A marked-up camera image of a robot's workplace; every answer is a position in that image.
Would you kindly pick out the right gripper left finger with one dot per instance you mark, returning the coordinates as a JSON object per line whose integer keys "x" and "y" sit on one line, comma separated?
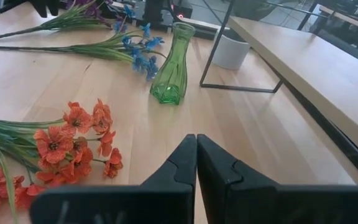
{"x": 154, "y": 199}

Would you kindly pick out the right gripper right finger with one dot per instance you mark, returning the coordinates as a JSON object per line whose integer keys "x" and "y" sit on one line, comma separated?
{"x": 259, "y": 202}

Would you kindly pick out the orange artificial flower bunch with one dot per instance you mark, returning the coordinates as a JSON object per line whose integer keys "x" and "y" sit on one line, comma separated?
{"x": 53, "y": 144}

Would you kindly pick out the green glass vase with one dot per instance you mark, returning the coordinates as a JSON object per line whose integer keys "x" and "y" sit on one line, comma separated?
{"x": 171, "y": 71}

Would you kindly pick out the blue artificial flower bunch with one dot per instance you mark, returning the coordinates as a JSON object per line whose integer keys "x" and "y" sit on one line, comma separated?
{"x": 104, "y": 51}

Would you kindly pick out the purple artificial flower bunch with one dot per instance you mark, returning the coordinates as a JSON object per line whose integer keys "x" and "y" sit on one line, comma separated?
{"x": 73, "y": 19}

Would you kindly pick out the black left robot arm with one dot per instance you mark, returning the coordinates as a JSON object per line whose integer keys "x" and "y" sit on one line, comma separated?
{"x": 154, "y": 9}

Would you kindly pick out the snake plant in white pot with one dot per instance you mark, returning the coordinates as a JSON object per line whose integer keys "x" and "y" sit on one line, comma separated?
{"x": 230, "y": 53}

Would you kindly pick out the background wooden desk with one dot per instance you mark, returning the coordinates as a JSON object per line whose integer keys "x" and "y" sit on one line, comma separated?
{"x": 346, "y": 18}

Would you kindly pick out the wooden shelf with black frame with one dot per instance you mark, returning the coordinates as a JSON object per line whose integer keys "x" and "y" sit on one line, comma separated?
{"x": 306, "y": 62}

